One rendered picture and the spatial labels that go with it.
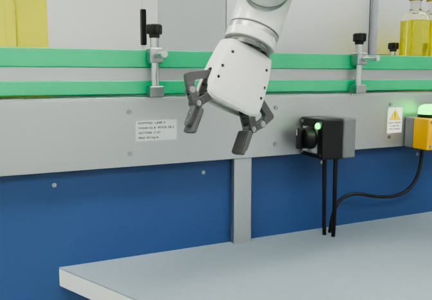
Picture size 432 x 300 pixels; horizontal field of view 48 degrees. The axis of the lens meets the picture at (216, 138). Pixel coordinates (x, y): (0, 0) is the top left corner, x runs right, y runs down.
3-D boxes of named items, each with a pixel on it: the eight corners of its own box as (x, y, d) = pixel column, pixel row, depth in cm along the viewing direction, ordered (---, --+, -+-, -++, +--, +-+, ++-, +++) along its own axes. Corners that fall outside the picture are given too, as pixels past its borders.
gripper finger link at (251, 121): (258, 105, 81) (247, 133, 80) (236, 91, 79) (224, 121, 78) (268, 103, 78) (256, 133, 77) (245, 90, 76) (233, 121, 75)
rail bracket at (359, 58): (360, 94, 109) (362, 33, 107) (384, 96, 102) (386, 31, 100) (346, 95, 107) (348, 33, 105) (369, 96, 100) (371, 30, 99)
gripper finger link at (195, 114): (201, 94, 76) (186, 133, 75) (184, 85, 74) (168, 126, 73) (211, 92, 73) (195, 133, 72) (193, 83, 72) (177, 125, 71)
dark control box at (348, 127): (330, 153, 105) (332, 115, 104) (355, 159, 98) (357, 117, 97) (298, 156, 102) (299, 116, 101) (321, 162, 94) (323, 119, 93)
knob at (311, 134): (304, 147, 100) (290, 148, 98) (305, 125, 99) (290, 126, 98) (317, 150, 96) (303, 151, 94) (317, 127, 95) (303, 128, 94)
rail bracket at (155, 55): (163, 98, 90) (162, 25, 89) (176, 100, 84) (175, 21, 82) (142, 99, 89) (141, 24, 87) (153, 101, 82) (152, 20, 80)
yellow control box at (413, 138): (425, 146, 116) (427, 115, 115) (452, 151, 109) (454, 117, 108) (403, 148, 113) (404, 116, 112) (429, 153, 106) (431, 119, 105)
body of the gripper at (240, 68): (261, 60, 84) (240, 120, 82) (212, 33, 79) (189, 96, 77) (287, 54, 77) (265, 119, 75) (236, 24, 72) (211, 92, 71)
